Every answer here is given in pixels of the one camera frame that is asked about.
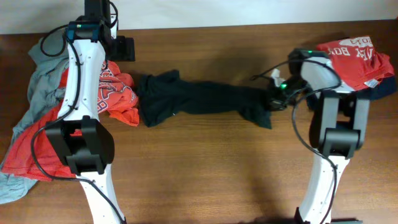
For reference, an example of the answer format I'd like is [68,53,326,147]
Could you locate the grey t-shirt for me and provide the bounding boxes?
[1,31,68,204]

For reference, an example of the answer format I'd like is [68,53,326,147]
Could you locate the folded red printed t-shirt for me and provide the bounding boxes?
[316,36,394,91]

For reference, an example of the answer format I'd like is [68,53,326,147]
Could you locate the folded navy t-shirt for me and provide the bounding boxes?
[306,76,398,110]

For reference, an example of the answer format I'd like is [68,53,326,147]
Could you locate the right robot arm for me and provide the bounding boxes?
[270,49,370,223]

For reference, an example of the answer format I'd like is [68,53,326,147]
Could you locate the left black camera cable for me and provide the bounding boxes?
[30,1,127,223]

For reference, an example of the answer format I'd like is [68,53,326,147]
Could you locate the right black camera cable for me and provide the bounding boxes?
[250,58,343,224]

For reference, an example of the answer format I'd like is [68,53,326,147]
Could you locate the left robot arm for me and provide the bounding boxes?
[39,1,136,223]

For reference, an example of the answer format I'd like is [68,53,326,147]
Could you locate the crumpled red t-shirt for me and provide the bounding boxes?
[1,59,141,182]

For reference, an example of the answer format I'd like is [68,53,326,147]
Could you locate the black t-shirt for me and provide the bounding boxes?
[137,70,272,129]

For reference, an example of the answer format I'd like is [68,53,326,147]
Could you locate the black camera cable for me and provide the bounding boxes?
[250,58,343,224]
[30,1,127,223]

